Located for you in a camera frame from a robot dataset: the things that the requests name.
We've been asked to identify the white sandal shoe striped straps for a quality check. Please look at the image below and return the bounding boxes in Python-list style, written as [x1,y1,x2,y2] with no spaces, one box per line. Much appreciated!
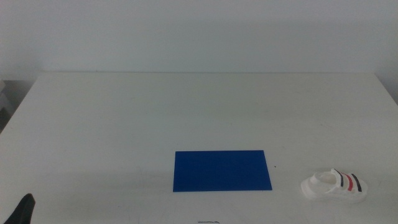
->
[300,168,369,202]

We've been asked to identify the blue rectangular mat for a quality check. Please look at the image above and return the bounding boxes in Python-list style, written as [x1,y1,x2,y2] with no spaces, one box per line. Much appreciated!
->
[172,150,273,193]

